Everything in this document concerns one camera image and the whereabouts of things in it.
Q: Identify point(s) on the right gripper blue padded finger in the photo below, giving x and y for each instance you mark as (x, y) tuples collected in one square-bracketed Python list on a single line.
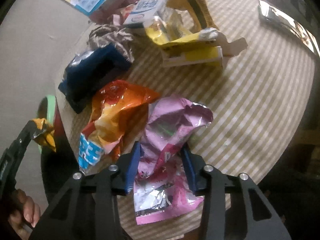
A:
[(86, 206), (13, 155), (234, 206)]

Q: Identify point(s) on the small yellow candy wrapper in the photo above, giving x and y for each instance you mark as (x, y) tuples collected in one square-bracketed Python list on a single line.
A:
[(44, 134)]

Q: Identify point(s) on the pink foil snack bag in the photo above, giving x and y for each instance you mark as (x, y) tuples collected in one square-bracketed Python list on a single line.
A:
[(161, 190)]

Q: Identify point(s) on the maroon snack bag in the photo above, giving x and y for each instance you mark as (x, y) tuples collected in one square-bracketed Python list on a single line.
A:
[(109, 8)]

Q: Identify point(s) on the green red trash bin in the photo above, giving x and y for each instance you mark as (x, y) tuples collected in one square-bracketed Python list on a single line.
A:
[(48, 110)]

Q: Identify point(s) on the person left hand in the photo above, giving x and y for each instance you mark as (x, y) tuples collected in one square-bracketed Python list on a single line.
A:
[(28, 211)]

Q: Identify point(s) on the orange chip bag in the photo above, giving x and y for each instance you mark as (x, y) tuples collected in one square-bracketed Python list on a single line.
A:
[(113, 107)]

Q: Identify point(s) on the dark blue wrapper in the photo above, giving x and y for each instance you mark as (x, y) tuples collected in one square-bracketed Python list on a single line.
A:
[(89, 72)]

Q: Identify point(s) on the striped woven table mat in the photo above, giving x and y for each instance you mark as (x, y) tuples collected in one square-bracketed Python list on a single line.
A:
[(258, 99)]

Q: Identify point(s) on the brown white crumpled wrapper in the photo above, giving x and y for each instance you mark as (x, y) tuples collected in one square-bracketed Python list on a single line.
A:
[(117, 36)]

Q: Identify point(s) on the yellow torn box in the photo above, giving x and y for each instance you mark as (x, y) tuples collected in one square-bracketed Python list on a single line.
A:
[(187, 35)]

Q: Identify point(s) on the white blue milk carton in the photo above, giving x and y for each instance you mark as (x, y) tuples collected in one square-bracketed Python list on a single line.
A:
[(144, 11)]

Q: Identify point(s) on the silver foil wrapper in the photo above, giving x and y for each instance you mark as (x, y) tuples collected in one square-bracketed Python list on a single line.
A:
[(281, 20)]

